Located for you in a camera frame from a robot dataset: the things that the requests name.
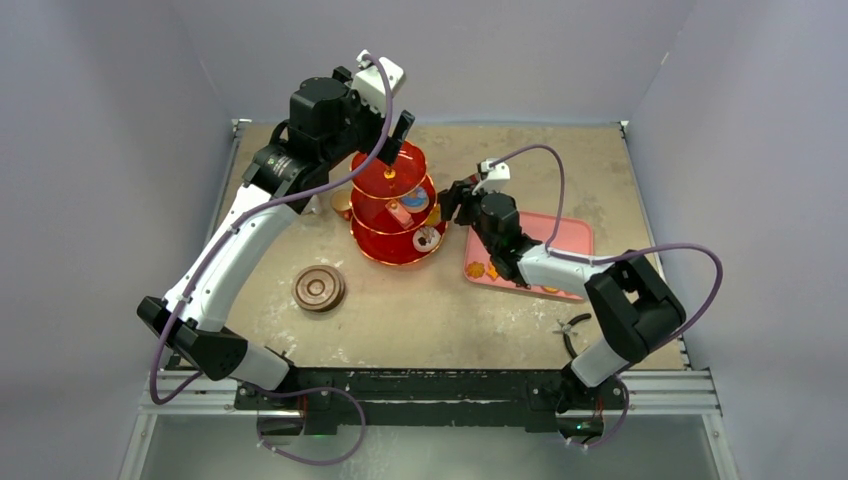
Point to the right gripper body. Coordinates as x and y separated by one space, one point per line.
463 201

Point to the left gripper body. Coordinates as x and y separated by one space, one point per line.
367 121

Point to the yellow frosted donut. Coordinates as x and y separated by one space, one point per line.
434 216

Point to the blue frosted donut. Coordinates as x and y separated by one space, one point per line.
416 201

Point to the pink cake slice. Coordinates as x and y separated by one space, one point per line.
399 214

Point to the red three-tier cake stand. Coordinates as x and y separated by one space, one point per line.
376 234

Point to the pink serving tray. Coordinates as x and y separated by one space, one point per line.
572 235

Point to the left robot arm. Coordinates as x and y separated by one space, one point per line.
330 118

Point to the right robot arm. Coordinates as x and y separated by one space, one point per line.
634 307

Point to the orange flower cookie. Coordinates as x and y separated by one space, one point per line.
475 270

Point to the small brown cup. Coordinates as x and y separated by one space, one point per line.
341 204

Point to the orange fish cookie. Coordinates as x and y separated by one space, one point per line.
492 272

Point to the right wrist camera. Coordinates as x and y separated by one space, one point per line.
491 177

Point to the black handled pliers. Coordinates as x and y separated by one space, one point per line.
566 329

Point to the black base frame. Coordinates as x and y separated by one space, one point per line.
536 400

